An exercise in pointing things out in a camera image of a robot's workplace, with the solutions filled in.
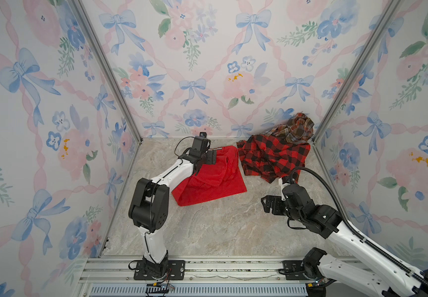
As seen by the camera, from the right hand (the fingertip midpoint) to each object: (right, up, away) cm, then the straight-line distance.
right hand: (269, 199), depth 77 cm
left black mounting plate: (-38, -28, -3) cm, 48 cm away
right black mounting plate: (+8, -27, -3) cm, 29 cm away
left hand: (-26, +21, +18) cm, 38 cm away
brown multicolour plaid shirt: (+25, +34, +29) cm, 51 cm away
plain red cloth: (-24, +5, +15) cm, 29 cm away
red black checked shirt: (+9, +17, +26) cm, 32 cm away
